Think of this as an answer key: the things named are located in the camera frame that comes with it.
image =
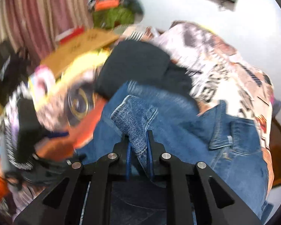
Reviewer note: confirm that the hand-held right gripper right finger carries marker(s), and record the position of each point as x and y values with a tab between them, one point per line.
150	154

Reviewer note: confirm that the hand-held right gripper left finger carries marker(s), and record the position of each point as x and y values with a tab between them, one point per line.
128	155

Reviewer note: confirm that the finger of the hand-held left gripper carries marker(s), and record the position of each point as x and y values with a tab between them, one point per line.
53	168

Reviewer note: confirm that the blue denim jeans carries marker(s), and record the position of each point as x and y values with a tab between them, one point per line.
178	126

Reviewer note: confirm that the yellow cloth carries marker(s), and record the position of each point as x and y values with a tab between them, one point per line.
84	58

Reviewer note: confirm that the black garment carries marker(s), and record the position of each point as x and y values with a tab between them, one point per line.
135	65

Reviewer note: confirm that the dark bag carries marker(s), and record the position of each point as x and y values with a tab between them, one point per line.
9	68

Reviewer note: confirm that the green box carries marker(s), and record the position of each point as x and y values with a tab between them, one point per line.
114	16

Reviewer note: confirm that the striped curtain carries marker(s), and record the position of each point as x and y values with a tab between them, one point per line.
37	11

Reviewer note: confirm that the newspaper print blanket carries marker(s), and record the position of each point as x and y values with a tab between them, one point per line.
224	58

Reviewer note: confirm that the wooden door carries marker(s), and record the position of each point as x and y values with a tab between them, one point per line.
278	154

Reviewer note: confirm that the pink and grey cloth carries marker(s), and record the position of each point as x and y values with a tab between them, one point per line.
276	104

